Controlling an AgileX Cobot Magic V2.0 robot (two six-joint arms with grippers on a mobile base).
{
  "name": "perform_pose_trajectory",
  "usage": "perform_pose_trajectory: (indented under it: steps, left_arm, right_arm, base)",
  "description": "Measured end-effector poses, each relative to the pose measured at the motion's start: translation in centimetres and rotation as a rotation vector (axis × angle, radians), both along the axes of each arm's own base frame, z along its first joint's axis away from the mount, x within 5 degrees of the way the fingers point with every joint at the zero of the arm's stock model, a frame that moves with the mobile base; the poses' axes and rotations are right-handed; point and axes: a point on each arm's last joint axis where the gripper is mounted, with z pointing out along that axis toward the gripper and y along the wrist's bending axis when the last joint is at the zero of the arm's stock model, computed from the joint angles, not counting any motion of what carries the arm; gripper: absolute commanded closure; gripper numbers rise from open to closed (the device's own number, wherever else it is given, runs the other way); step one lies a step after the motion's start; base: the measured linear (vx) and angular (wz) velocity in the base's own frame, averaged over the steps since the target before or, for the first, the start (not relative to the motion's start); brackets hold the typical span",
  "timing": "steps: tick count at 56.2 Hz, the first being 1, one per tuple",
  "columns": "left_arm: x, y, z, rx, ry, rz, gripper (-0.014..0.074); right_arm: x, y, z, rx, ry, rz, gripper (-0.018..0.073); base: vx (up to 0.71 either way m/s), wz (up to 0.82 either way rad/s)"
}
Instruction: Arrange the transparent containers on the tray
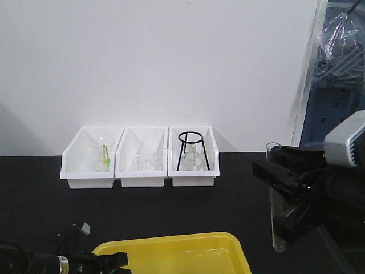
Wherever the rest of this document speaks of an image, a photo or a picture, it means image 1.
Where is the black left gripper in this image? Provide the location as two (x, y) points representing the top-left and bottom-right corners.
(1, 221), (128, 273)

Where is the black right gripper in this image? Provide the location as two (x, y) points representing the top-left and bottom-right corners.
(252, 145), (364, 243)

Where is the tall clear glass test tube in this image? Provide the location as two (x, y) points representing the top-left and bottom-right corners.
(265, 142), (286, 252)

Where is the yellow plastic tray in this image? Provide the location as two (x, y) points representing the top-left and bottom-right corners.
(93, 232), (251, 273)

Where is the blue grey pegboard drying rack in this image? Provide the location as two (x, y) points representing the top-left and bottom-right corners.
(299, 1), (364, 147)

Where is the clear flask in right bin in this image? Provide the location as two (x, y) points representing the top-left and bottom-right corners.
(180, 144), (203, 171)

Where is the green yellow plastic dropper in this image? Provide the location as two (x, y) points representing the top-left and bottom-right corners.
(102, 144), (110, 165)

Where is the white bin left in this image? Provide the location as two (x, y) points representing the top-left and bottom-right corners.
(60, 127), (124, 190)

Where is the white bin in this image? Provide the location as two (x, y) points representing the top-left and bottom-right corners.
(168, 126), (220, 187)
(115, 127), (168, 188)
(60, 127), (124, 190)

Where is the clear beaker in middle bin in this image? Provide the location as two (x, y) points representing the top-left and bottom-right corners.
(132, 148), (155, 172)

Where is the clear beaker in bin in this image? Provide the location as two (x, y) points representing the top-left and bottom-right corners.
(132, 148), (155, 172)
(92, 136), (115, 172)

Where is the white bin middle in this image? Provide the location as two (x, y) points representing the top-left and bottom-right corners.
(115, 127), (168, 188)

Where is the white bin right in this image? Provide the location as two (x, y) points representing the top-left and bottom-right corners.
(168, 126), (220, 187)

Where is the clear beaker in left bin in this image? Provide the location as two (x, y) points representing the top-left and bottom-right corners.
(92, 136), (115, 172)

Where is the plastic bag of pegs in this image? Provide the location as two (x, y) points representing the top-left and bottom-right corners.
(312, 1), (364, 90)

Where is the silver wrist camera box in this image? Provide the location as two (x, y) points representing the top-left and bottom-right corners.
(323, 110), (364, 168)

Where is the black wire tripod stand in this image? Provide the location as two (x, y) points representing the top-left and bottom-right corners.
(176, 131), (210, 171)

